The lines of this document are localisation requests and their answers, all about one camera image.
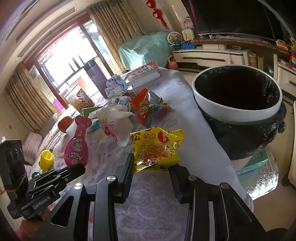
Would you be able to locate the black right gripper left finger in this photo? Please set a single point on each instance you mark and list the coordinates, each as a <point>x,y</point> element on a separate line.
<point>69,220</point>

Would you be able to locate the silver foil floor mat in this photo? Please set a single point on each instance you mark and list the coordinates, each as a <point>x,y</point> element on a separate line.
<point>260,176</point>

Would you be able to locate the red apple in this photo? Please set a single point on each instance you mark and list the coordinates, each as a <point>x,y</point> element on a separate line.
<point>65,123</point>

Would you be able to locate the black flat screen television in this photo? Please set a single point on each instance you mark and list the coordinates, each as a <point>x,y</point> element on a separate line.
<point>250,18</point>

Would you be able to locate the striped sofa cushion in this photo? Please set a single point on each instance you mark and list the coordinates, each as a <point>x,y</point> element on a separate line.
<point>32,145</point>

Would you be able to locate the white trash bin black liner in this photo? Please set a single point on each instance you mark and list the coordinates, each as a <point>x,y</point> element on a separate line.
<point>243,106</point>

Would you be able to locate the clear jar of snacks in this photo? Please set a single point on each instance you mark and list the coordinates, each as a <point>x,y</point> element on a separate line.
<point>79,99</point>

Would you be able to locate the beige curtain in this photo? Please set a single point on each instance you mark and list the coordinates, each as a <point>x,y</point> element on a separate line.
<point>29,103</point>
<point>116,24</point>

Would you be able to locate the right beige curtain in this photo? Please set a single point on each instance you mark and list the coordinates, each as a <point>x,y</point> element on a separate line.
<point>116,24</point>

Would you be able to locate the toy telephone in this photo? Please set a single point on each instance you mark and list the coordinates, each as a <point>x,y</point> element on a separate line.
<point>188,34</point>

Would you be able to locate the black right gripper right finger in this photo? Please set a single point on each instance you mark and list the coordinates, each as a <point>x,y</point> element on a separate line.
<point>214,210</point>

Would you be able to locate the pink kettlebell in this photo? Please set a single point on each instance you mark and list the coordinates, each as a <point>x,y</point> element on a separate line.
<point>172,64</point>

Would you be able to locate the toy ferris wheel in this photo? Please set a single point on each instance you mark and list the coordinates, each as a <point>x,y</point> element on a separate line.
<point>174,39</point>

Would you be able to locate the white tv cabinet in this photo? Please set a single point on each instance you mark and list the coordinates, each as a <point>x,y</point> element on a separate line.
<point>274,63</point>

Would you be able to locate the red heart hanging decoration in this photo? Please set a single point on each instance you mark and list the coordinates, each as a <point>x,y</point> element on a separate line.
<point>157,13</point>

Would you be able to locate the red carton box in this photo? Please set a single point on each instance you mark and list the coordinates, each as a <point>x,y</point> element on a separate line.
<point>131,93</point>

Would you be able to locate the purple thermos bottle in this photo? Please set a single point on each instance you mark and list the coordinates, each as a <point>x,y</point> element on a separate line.
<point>97,76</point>

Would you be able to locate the floral lavender tablecloth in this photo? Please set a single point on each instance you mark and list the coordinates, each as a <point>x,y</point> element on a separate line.
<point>170,181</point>

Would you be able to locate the crumpled blue white cloth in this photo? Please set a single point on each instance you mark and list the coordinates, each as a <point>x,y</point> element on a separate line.
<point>115,86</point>

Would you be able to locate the stack of picture books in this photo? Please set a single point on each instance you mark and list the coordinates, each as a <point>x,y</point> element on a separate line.
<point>143,74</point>

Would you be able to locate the left beige curtain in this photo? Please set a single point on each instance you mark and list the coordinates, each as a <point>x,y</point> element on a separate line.
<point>29,103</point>

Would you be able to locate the yellow foam fruit net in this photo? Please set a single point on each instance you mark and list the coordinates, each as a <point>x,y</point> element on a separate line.
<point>46,161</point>

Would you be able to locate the balcony sliding door frame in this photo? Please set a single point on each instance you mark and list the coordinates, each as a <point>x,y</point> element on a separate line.
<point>57,64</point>

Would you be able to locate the teal covered furniture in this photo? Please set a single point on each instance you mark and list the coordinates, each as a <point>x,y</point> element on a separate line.
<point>144,49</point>

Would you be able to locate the white foam fruit net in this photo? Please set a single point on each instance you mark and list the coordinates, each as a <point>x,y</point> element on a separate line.
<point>71,129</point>

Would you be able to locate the rainbow stacking ring toy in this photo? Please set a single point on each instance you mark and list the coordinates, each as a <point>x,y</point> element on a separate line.
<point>293,56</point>

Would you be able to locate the pink drink bottle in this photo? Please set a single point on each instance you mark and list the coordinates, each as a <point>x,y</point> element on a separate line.
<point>76,151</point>

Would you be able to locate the yellow snack bag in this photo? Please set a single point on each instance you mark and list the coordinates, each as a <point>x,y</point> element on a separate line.
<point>155,149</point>

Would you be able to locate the orange snack bag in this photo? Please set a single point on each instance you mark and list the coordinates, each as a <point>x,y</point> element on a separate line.
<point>146,104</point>

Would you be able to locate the crumpled white plastic bag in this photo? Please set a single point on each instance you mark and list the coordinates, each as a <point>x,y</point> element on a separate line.
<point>115,122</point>

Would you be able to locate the green snack packet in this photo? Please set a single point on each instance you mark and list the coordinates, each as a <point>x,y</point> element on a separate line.
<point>86,111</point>

